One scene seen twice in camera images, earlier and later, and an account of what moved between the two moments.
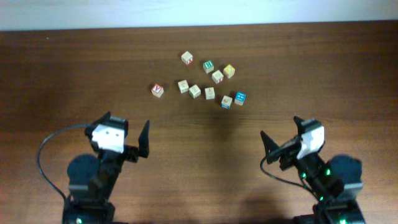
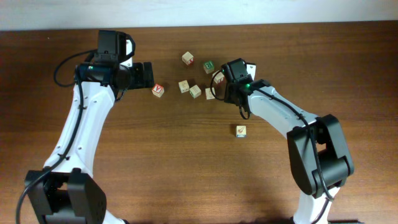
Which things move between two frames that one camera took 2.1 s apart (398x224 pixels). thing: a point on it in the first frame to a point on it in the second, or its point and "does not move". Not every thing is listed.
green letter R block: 208,66 does not move
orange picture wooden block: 226,102 to 241,131
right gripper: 288,156 to 227,94
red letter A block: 157,90 does not move
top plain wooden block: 187,58 does not move
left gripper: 131,152 to 139,80
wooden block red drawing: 209,93 does not move
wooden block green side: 194,91 does not move
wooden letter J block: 183,86 does not move
